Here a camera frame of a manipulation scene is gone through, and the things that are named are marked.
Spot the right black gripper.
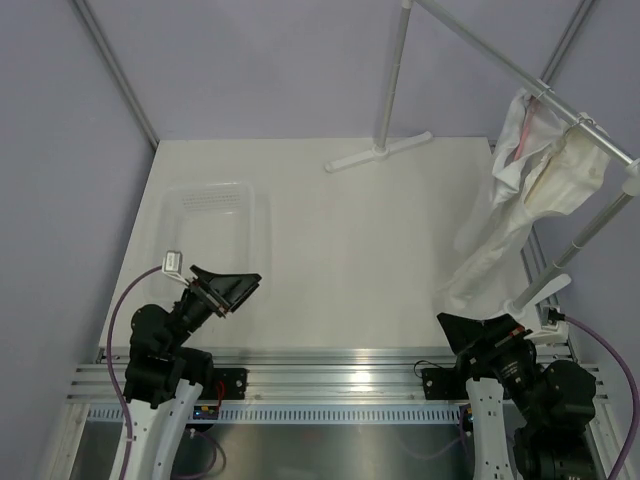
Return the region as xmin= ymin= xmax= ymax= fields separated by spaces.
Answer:
xmin=440 ymin=311 xmax=549 ymax=426

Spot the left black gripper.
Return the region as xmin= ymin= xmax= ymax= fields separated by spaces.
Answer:
xmin=164 ymin=264 xmax=261 ymax=354

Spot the cream plastic hanger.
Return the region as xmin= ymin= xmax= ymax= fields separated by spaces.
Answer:
xmin=524 ymin=112 xmax=596 ymax=204

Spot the cream white skirt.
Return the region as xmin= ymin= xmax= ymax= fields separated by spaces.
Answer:
xmin=432 ymin=119 xmax=614 ymax=317

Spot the pink plastic hanger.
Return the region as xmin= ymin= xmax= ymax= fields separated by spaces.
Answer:
xmin=513 ymin=99 xmax=540 ymax=161

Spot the white skirt pink hanger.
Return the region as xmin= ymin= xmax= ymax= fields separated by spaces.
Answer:
xmin=491 ymin=89 xmax=566 ymax=205

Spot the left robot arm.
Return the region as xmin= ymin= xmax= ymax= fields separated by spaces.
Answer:
xmin=105 ymin=266 xmax=261 ymax=479

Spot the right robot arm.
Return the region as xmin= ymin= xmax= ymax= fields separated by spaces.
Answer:
xmin=437 ymin=313 xmax=596 ymax=479

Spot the white plastic basket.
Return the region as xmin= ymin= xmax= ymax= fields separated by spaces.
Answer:
xmin=140 ymin=182 xmax=272 ymax=289

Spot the silver clothes rack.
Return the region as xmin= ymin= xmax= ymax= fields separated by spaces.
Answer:
xmin=324 ymin=0 xmax=640 ymax=346

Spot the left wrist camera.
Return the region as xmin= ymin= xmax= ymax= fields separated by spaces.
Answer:
xmin=161 ymin=250 xmax=183 ymax=279

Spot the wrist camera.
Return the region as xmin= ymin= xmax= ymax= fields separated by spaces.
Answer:
xmin=161 ymin=250 xmax=183 ymax=279
xmin=541 ymin=306 xmax=568 ymax=337

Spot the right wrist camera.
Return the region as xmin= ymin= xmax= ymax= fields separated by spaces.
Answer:
xmin=541 ymin=306 xmax=568 ymax=337

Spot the aluminium mounting rail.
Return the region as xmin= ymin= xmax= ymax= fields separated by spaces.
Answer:
xmin=67 ymin=349 xmax=611 ymax=406

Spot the white slotted cable duct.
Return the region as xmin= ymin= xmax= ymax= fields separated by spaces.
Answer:
xmin=87 ymin=405 xmax=464 ymax=425

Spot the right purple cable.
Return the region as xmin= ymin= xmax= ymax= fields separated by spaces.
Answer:
xmin=562 ymin=314 xmax=640 ymax=480

